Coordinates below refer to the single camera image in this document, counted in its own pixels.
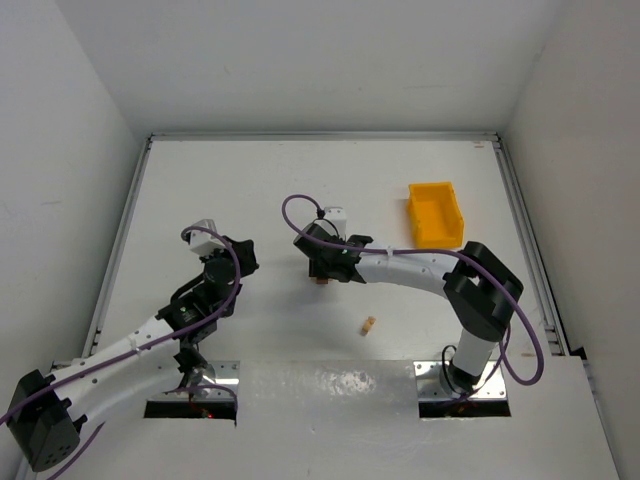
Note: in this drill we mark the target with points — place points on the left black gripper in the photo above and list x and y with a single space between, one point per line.
242 255

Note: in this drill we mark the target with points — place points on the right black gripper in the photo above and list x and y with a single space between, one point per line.
323 267

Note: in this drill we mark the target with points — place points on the yellow plastic bin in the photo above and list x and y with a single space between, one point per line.
434 215

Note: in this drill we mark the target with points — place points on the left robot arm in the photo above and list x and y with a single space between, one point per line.
48 413

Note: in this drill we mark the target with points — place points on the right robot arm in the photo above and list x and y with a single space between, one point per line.
479 299

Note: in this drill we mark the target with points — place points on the small orange wood block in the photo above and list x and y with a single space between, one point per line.
367 325

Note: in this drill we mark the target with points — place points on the white front cover board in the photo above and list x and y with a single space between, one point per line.
360 420

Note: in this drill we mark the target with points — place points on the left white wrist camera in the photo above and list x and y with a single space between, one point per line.
202 243

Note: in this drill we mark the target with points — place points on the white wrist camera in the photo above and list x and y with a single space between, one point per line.
334 221
202 243

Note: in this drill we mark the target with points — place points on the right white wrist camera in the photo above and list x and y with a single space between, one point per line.
334 221

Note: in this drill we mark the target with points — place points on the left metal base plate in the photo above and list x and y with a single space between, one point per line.
217 381

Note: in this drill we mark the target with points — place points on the metal base plate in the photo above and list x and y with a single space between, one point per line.
432 388
217 381

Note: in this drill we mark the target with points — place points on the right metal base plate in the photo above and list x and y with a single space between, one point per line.
432 388

